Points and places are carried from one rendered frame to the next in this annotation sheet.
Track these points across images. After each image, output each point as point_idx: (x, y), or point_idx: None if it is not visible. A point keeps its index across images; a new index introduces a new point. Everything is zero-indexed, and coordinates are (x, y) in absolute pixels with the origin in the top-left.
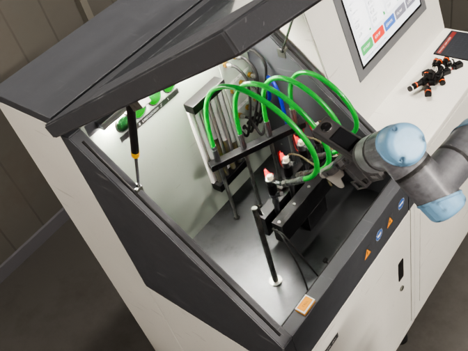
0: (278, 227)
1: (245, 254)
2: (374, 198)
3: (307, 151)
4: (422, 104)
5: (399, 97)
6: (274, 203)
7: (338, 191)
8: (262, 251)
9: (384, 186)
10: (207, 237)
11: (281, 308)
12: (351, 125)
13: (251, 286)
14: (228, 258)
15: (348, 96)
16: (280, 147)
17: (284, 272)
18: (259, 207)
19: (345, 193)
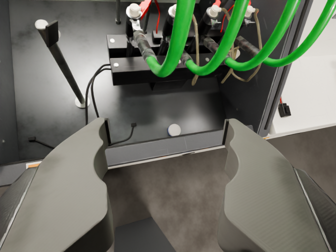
0: (111, 68)
1: (88, 56)
2: (218, 115)
3: (210, 28)
4: (333, 92)
5: (326, 66)
6: (127, 43)
7: (204, 83)
8: (102, 67)
9: (233, 117)
10: (80, 11)
11: (59, 128)
12: (276, 50)
13: (60, 86)
14: (72, 45)
15: (307, 18)
16: (206, 5)
17: (96, 102)
18: (48, 31)
19: (206, 90)
